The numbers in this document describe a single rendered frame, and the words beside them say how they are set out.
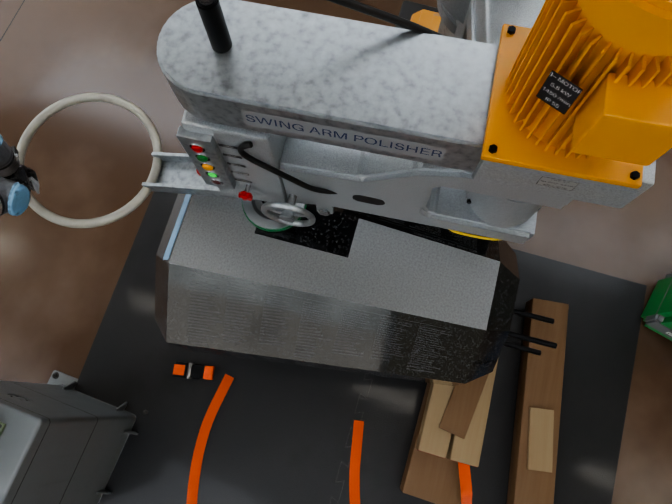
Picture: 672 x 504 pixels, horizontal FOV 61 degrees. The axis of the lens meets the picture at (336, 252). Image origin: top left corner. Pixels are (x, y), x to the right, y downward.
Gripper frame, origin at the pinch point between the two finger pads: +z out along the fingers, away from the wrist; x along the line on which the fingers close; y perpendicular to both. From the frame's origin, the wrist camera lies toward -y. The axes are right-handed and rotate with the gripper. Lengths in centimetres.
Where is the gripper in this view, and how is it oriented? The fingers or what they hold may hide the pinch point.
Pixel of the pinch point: (28, 187)
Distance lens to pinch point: 225.8
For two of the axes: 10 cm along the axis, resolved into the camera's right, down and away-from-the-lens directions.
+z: -1.1, 3.4, 9.3
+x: 9.2, -3.3, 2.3
